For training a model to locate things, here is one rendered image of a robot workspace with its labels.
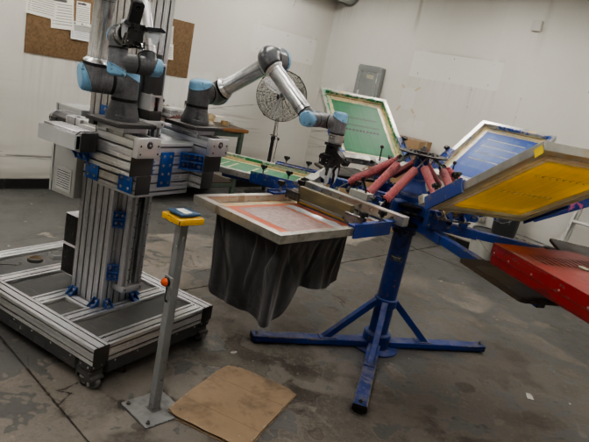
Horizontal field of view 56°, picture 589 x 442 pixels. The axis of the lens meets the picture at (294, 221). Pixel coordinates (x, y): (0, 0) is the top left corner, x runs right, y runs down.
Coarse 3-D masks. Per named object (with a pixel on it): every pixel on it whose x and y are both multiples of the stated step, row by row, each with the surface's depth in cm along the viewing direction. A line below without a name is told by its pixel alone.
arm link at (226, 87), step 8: (280, 48) 280; (280, 56) 276; (288, 56) 283; (256, 64) 286; (288, 64) 284; (240, 72) 291; (248, 72) 288; (256, 72) 287; (264, 72) 284; (216, 80) 299; (224, 80) 296; (232, 80) 293; (240, 80) 291; (248, 80) 290; (256, 80) 292; (216, 88) 296; (224, 88) 296; (232, 88) 295; (240, 88) 296; (216, 96) 297; (224, 96) 298; (216, 104) 306
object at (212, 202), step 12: (204, 204) 253; (216, 204) 248; (228, 216) 242; (240, 216) 238; (252, 228) 232; (264, 228) 228; (324, 228) 246; (336, 228) 250; (348, 228) 254; (276, 240) 223; (288, 240) 226; (300, 240) 231
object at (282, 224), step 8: (304, 216) 275; (264, 224) 246; (272, 224) 249; (280, 224) 252; (288, 224) 254; (296, 224) 257; (304, 224) 260; (312, 224) 263; (320, 224) 266; (344, 224) 276
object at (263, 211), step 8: (232, 208) 262; (240, 208) 265; (248, 208) 268; (256, 208) 271; (264, 208) 274; (272, 208) 277; (280, 208) 281; (288, 208) 284; (304, 208) 291; (248, 216) 254; (256, 216) 256; (264, 216) 259; (272, 216) 262; (280, 216) 265; (288, 216) 268; (296, 216) 272
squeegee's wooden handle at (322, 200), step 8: (304, 192) 290; (312, 192) 286; (304, 200) 290; (312, 200) 286; (320, 200) 283; (328, 200) 279; (336, 200) 276; (328, 208) 280; (336, 208) 276; (344, 208) 272; (352, 208) 271
